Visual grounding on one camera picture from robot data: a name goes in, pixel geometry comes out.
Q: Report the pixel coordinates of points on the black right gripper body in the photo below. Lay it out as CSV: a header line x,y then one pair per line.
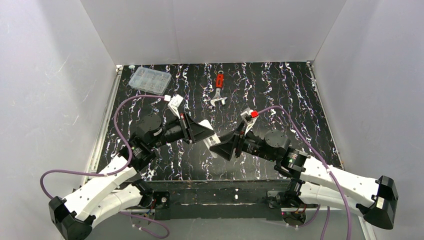
x,y
238,144

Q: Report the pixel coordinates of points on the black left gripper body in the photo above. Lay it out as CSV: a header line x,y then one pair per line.
x,y
188,128

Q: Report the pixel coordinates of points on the white remote control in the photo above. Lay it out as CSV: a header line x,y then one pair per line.
x,y
210,140

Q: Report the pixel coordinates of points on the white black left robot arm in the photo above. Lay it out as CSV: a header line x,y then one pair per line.
x,y
76,214

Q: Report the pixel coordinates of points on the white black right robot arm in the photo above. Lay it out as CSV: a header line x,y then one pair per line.
x,y
375,200

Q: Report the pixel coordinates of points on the clear plastic screw box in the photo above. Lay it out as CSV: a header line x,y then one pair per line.
x,y
150,81

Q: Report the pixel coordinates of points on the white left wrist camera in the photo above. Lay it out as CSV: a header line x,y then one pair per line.
x,y
174,103

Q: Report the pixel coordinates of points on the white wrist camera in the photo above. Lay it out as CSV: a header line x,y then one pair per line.
x,y
249,117
174,103

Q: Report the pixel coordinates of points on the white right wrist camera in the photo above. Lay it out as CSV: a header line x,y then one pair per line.
x,y
249,117

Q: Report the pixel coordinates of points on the red handled adjustable wrench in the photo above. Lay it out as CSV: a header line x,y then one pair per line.
x,y
219,82

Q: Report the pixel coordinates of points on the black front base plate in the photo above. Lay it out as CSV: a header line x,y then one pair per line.
x,y
223,199

